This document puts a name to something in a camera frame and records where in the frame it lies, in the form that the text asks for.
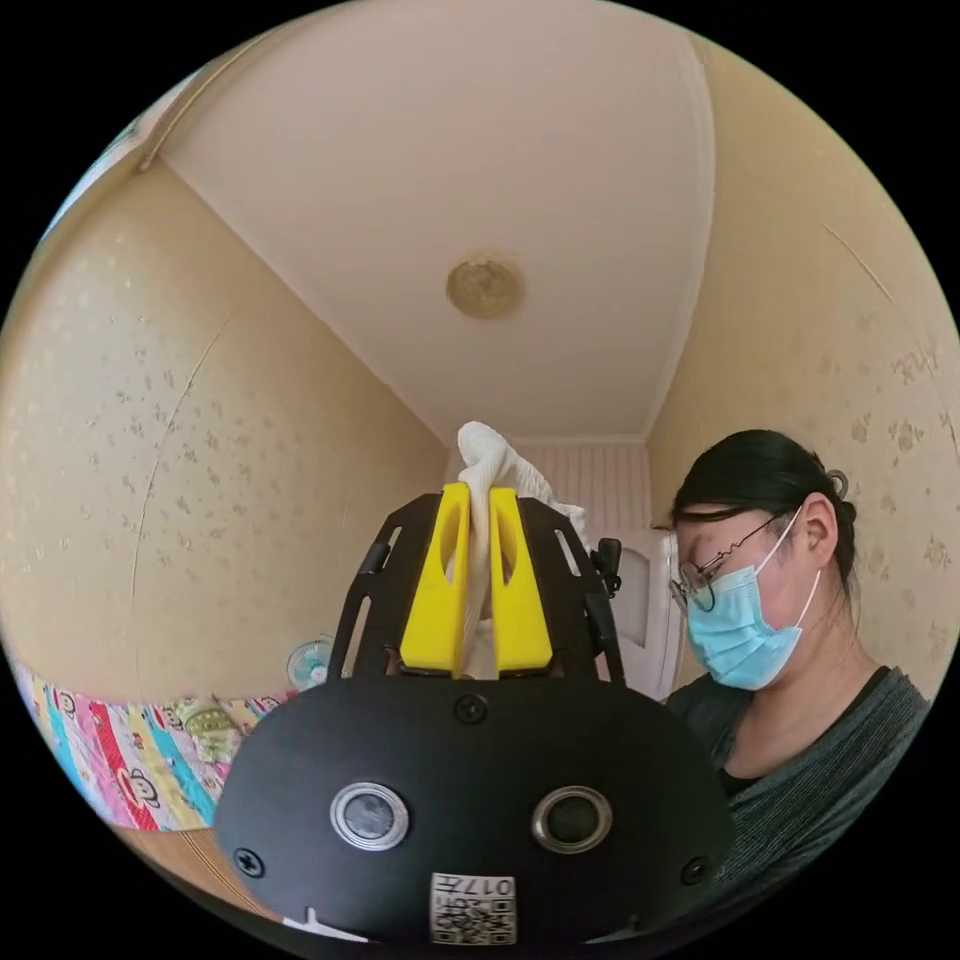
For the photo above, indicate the white door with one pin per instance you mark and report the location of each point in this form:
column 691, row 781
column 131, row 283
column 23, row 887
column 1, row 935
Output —
column 643, row 600

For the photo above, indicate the bed with colourful printed sheet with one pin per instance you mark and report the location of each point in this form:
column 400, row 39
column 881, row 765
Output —
column 112, row 750

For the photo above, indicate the white long pants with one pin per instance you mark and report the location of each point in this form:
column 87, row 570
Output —
column 486, row 459

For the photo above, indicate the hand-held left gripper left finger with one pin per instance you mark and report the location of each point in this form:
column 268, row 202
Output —
column 435, row 585

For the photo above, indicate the round ceiling lamp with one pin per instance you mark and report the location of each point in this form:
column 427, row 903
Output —
column 485, row 288

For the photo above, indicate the person's body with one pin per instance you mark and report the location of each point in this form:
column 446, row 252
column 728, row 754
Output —
column 757, row 540

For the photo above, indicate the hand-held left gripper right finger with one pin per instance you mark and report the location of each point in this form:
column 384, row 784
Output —
column 521, row 600

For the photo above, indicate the small white fan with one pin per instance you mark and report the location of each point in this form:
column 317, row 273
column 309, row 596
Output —
column 306, row 664

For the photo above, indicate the pale green printed cloth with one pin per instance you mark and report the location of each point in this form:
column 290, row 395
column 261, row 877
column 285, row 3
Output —
column 214, row 729

